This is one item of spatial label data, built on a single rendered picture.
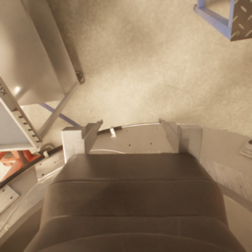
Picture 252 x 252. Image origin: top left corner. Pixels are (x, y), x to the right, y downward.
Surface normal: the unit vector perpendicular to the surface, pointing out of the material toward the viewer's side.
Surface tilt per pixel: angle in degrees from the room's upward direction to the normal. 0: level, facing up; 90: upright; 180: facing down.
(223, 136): 90
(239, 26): 0
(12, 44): 0
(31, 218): 55
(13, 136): 0
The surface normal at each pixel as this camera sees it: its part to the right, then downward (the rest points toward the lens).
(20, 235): 0.80, 0.21
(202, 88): -0.12, 0.63
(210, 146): -0.22, -0.77
